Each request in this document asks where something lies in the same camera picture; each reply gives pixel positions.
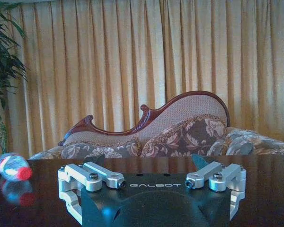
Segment brown floral cushion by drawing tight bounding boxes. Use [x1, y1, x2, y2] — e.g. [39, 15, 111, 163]
[140, 114, 227, 158]

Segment yellow pleated curtain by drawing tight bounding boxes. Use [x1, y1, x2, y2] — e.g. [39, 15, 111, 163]
[4, 0, 284, 157]

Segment green leafy houseplant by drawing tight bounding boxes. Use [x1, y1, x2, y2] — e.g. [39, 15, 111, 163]
[0, 1, 29, 160]

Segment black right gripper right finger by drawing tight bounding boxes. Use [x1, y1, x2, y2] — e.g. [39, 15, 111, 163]
[184, 153, 247, 220]

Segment floral chaise sofa wooden frame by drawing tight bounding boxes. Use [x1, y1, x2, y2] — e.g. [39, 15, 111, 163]
[28, 90, 284, 159]

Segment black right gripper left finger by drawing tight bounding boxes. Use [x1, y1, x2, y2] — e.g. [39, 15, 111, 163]
[57, 154, 126, 226]

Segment crushed plastic bottle red cap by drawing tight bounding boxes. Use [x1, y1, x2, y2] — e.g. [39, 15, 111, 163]
[0, 152, 33, 182]

